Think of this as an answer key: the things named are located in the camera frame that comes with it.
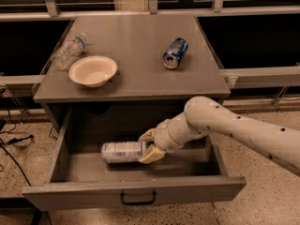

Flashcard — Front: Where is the black floor cable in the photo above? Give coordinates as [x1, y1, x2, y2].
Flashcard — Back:
[0, 103, 36, 187]

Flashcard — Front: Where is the metal window railing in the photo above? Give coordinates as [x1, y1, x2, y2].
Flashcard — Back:
[0, 0, 300, 20]

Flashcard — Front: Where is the blue label plastic bottle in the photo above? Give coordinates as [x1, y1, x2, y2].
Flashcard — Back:
[101, 142, 146, 164]

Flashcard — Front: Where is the black drawer handle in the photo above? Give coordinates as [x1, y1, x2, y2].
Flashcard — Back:
[120, 191, 157, 206]

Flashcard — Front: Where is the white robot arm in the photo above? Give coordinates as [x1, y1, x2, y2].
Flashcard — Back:
[140, 97, 300, 175]

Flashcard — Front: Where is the white paper bowl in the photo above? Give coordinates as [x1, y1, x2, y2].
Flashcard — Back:
[68, 56, 117, 87]

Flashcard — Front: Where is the open grey top drawer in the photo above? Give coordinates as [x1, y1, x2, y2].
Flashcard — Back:
[22, 103, 247, 211]

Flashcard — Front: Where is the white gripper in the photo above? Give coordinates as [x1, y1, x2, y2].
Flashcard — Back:
[139, 119, 184, 164]

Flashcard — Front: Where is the clear crumpled water bottle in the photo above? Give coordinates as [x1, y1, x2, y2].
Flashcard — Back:
[51, 33, 86, 70]

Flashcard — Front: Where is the blue soda can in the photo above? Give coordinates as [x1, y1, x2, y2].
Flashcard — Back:
[163, 37, 188, 69]

